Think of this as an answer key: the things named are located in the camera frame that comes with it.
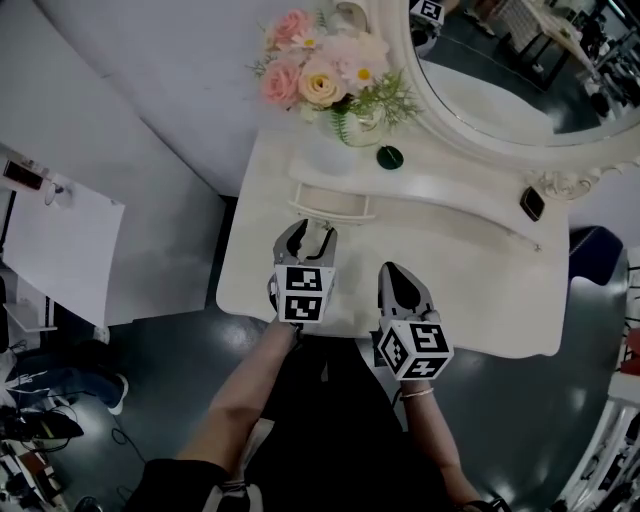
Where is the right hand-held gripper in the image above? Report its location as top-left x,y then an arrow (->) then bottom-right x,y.
369,261 -> 456,383

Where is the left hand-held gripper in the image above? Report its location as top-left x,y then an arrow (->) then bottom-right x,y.
266,218 -> 340,326

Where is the person's right forearm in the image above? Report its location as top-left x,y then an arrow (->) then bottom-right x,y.
398,383 -> 482,506

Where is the person's left forearm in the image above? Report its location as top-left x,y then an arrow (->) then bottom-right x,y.
175,319 -> 307,474

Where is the white dressing table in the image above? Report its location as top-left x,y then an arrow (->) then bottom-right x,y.
215,125 -> 572,359

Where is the round dark green case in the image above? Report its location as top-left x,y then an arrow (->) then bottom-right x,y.
375,143 -> 406,171

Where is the clear glass vase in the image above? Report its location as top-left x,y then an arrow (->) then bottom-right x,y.
319,105 -> 387,149

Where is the person's black clothing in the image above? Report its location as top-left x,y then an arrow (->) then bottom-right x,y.
124,333 -> 514,512

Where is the small black rectangular case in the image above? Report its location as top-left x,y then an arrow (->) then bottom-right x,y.
518,185 -> 546,223

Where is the pink and yellow flower bouquet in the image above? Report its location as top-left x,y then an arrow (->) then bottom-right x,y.
246,6 -> 425,147

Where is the dark blue chair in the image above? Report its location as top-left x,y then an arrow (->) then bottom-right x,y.
566,225 -> 627,287

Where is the white oval framed mirror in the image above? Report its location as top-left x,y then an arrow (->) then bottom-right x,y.
333,0 -> 640,202

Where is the white side desk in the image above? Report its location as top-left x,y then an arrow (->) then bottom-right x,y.
0,143 -> 127,329

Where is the white shelf rack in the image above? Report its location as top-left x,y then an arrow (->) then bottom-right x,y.
553,367 -> 640,512

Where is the small red display device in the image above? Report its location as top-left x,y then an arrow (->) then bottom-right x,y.
1,158 -> 47,192

